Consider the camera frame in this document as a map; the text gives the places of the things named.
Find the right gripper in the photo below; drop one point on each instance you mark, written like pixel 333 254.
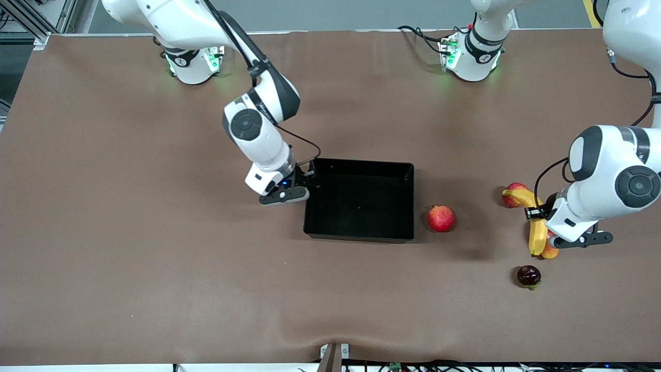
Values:
pixel 301 179

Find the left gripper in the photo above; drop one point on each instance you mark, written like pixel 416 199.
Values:
pixel 549 203

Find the yellow banana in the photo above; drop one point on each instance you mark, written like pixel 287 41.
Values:
pixel 537 237

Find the red yellow apple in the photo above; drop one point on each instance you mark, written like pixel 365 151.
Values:
pixel 516 186

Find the black plastic box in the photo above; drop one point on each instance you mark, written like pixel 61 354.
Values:
pixel 361 206

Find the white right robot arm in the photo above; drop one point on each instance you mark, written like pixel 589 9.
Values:
pixel 258 134

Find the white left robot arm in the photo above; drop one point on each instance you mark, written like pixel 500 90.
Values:
pixel 604 170

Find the red yellow mango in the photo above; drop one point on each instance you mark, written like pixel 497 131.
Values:
pixel 550 253

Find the dark purple mangosteen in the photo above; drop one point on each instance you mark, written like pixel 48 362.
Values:
pixel 529 275

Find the red pomegranate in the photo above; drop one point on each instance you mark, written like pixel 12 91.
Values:
pixel 440 219

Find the brown table cover mat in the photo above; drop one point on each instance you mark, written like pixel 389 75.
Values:
pixel 206 258

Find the grey bracket with brown post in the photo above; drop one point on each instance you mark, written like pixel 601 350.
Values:
pixel 333 359

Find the aluminium profile frame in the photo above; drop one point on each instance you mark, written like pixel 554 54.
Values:
pixel 38 31

